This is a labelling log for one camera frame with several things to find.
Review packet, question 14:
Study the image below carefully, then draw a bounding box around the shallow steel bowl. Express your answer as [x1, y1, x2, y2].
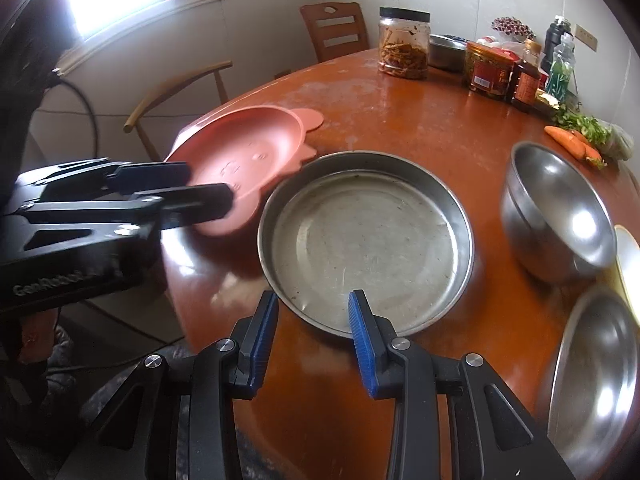
[547, 287, 640, 478]

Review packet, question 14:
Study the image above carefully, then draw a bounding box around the small steel bowl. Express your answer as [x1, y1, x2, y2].
[427, 34, 471, 72]

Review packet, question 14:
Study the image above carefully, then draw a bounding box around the wall socket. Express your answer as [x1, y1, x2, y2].
[574, 23, 598, 52]

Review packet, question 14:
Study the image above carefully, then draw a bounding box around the person's left hand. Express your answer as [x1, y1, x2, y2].
[17, 310, 56, 363]

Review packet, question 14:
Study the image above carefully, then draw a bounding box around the dark sauce bottle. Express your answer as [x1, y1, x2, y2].
[510, 39, 543, 113]

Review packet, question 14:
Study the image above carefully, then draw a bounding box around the red speckled bundle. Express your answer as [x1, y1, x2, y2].
[492, 16, 537, 43]

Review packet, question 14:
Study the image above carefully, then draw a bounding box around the black cable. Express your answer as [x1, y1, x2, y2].
[47, 67, 99, 161]

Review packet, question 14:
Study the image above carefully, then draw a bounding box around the clear food packet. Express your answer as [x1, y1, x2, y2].
[535, 87, 567, 112]

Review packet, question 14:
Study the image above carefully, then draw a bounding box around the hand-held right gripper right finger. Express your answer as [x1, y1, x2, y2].
[347, 289, 576, 480]

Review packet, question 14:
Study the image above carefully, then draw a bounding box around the wooden armchair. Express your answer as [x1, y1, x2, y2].
[123, 60, 233, 161]

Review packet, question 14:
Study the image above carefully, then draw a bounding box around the deep steel bowl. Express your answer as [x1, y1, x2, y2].
[500, 141, 618, 283]

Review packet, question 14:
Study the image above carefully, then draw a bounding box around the clear bottle with green label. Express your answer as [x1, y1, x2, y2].
[545, 34, 576, 103]

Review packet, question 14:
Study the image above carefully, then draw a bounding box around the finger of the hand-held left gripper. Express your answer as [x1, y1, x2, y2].
[0, 183, 235, 261]
[15, 157, 192, 198]

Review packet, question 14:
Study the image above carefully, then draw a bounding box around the red label glass jar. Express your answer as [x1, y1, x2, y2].
[465, 40, 516, 98]

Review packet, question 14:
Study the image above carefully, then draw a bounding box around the black thermos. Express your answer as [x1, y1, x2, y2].
[542, 15, 573, 73]

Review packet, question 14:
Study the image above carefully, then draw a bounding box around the bunch of green herbs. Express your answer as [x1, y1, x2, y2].
[555, 110, 613, 153]

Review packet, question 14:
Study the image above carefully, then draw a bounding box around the brown slatted-back chair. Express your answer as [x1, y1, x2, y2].
[299, 2, 371, 64]

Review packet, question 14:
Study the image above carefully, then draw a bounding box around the pink animal-shaped plate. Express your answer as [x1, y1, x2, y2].
[165, 105, 326, 238]

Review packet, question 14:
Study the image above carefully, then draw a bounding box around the red food packet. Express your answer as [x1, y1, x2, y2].
[477, 36, 526, 61]

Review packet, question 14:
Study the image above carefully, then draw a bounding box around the large steel pan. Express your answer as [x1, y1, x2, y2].
[257, 151, 476, 338]

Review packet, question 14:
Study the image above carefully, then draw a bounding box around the carrot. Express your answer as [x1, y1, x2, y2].
[570, 130, 606, 166]
[544, 125, 586, 157]

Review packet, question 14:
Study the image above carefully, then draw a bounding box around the white bowl with yellow rim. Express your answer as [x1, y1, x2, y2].
[612, 225, 640, 328]

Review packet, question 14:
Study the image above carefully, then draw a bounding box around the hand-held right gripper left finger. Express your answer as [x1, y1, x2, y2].
[55, 290, 280, 480]

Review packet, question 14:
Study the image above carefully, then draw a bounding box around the clear jar with black lid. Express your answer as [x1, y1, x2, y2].
[377, 6, 432, 81]

